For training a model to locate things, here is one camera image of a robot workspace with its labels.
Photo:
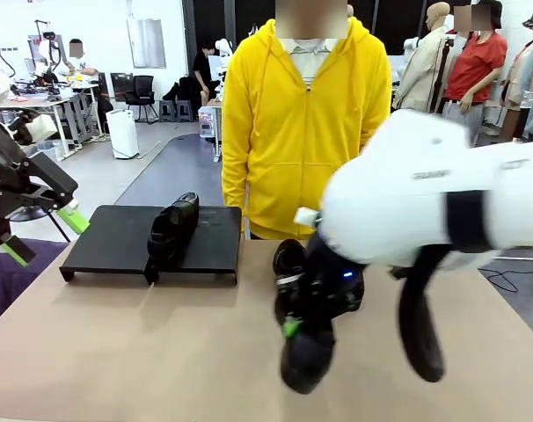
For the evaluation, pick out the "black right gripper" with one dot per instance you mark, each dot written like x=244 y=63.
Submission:
x=332 y=274

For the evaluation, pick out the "small black loafer shoe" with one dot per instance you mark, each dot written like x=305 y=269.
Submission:
x=172 y=224

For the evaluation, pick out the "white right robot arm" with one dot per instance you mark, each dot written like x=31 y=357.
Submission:
x=403 y=198

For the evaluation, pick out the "person's right forearm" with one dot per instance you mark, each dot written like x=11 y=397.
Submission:
x=235 y=184

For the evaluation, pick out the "dark bluish cloth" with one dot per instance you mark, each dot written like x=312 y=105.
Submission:
x=11 y=285

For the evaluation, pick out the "white-top workbench desk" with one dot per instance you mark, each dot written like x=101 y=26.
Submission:
x=33 y=102

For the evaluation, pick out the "white air purifier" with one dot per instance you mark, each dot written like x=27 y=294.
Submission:
x=122 y=134

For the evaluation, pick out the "seated man in white t-shirt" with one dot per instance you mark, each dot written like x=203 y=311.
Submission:
x=82 y=61

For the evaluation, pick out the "black office chair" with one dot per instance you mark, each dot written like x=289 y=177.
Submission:
x=141 y=92

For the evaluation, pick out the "black white lab robot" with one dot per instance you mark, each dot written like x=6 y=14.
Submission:
x=51 y=48

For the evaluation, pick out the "grey stool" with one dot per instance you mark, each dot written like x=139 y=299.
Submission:
x=167 y=110
x=184 y=110

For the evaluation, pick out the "person in yellow hoodie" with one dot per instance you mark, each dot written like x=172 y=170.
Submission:
x=293 y=132

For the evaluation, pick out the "black backpack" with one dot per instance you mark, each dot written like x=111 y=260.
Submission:
x=178 y=90

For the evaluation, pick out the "lit computer case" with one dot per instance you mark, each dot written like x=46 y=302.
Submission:
x=207 y=123

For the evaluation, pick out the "seated person in black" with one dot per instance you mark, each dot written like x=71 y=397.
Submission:
x=202 y=70

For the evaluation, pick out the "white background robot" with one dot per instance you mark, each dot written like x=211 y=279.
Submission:
x=223 y=48

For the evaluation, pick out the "mannequin in beige jacket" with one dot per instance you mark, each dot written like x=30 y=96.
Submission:
x=425 y=74

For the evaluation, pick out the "figure in red t-shirt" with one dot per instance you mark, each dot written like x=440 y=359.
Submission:
x=475 y=66

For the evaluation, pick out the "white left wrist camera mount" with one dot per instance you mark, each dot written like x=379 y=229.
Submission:
x=44 y=129

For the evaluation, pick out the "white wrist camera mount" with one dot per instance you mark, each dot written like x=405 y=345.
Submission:
x=44 y=129
x=308 y=216

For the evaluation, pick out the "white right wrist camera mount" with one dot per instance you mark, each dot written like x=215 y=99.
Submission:
x=308 y=216

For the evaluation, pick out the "grey wall panel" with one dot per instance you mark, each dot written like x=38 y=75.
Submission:
x=146 y=44

